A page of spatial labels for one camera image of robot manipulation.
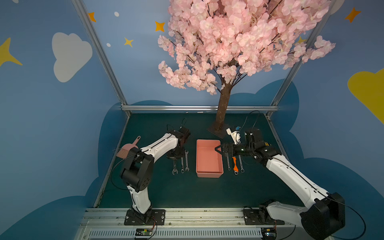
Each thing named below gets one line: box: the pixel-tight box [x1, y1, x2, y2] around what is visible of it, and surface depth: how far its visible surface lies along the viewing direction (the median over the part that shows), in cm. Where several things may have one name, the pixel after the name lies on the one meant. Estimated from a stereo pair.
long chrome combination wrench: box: [238, 155, 245, 173], surface depth 94 cm
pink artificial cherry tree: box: [158, 0, 336, 139], surface depth 54 cm
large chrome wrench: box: [172, 159, 179, 176], surface depth 88 cm
